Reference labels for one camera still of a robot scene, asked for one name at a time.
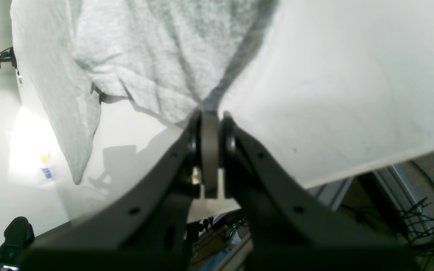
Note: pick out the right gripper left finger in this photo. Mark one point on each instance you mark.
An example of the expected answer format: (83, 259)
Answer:
(142, 231)

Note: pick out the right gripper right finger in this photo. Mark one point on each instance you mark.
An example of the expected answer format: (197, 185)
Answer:
(290, 229)

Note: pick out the grey T-shirt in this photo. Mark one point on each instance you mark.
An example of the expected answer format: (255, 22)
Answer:
(168, 56)

